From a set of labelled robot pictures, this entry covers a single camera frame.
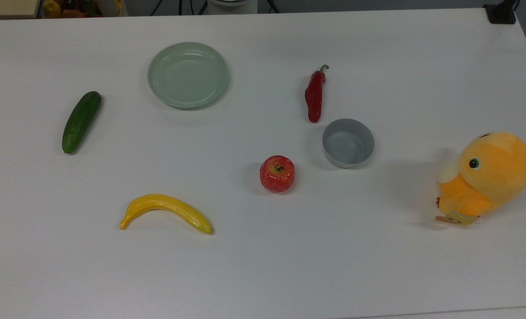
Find black table clamp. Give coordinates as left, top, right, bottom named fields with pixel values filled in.
left=483, top=0, right=520, bottom=24

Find beige cardboard box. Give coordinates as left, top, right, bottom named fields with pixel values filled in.
left=0, top=0, right=41, bottom=20

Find red chili pepper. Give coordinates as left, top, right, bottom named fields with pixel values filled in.
left=305, top=64, right=330, bottom=124

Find red apple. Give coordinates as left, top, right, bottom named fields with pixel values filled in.
left=259, top=155, right=296, bottom=193

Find pale green plate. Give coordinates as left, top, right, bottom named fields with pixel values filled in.
left=147, top=42, right=230, bottom=109

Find orange plush toy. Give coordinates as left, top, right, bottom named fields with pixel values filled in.
left=435, top=131, right=526, bottom=226

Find yellow banana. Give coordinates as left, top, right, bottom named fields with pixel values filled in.
left=120, top=194, right=214, bottom=235

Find grey round bowl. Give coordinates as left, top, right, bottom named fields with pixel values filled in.
left=322, top=118, right=375, bottom=169

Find black tripod legs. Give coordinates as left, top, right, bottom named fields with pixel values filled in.
left=150, top=0, right=281, bottom=16

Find clear bin of toy food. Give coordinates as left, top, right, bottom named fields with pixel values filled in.
left=41, top=0, right=128, bottom=18

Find green cucumber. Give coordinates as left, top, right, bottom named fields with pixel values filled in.
left=62, top=91, right=102, bottom=155

